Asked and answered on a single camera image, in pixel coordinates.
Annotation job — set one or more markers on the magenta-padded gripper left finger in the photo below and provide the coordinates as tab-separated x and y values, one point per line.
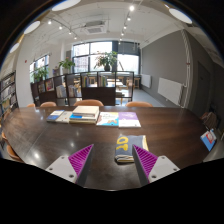
63	166

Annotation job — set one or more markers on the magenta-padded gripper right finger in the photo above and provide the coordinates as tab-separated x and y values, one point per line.
161	166

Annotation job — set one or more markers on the grey towel with yellow print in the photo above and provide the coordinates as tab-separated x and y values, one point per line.
128	146

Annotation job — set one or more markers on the yellowish thick book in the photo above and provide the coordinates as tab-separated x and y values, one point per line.
81	121

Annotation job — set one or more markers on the thin white book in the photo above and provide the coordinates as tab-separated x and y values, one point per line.
64	117

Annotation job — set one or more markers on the dark blue book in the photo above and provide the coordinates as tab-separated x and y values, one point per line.
55	115

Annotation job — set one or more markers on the blue and white book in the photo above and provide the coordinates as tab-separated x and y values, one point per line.
81	117

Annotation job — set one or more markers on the blue box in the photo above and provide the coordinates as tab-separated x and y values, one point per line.
208	140

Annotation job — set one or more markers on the purple and white book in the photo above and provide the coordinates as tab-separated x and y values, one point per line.
129	119

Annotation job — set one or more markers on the cream hardcover book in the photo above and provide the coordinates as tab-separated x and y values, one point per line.
86	110

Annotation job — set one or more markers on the white illustrated book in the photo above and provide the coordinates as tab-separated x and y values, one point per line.
107	119

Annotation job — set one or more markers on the brown bag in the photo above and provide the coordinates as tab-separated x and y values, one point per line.
210	120

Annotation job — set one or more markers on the orange chairs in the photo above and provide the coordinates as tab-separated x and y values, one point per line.
88	102

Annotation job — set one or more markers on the large white radiator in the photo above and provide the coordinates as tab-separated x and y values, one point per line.
170	90

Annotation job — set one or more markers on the dark open shelf unit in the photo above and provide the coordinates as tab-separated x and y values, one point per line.
100	95

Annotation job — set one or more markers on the dark grey door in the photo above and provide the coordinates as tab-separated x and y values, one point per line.
202	90

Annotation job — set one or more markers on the small white radiator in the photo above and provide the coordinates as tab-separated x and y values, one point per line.
146	80

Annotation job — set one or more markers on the small potted plant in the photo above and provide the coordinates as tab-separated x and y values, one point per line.
40	72

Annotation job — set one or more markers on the medium potted plant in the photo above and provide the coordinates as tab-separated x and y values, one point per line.
66	63

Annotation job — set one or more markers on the side window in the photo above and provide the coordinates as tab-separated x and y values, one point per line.
41	61

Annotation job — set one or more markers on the large window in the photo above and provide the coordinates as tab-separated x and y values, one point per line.
128	63

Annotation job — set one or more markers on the large potted plant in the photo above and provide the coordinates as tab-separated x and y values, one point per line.
106	59

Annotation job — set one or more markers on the white round ceiling lamp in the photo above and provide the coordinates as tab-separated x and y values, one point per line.
32	27
66	4
180	15
14	48

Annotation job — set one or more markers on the ceiling air conditioner unit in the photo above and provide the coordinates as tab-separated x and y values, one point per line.
94	27

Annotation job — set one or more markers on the ceiling spot lights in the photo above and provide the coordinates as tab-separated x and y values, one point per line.
131	8

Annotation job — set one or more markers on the wall bookshelf unit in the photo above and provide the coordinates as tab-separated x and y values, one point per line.
8	95

